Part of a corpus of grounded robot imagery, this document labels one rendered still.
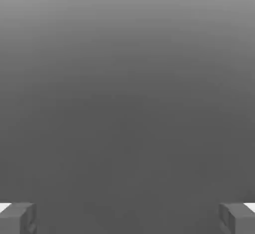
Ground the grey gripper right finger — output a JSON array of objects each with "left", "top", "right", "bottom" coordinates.
[{"left": 218, "top": 202, "right": 255, "bottom": 234}]

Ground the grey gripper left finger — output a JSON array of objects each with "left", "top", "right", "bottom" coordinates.
[{"left": 0, "top": 202, "right": 38, "bottom": 234}]

